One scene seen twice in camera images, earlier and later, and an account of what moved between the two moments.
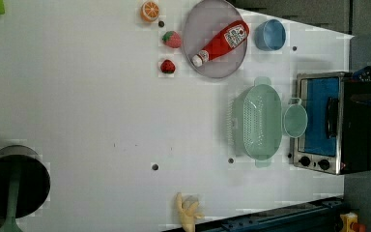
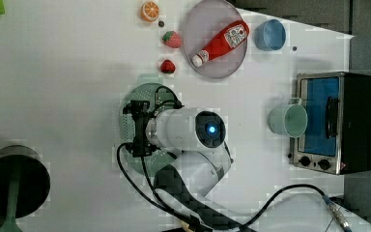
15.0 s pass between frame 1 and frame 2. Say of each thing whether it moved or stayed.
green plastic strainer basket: moved
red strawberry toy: stayed
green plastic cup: stayed
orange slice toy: stayed
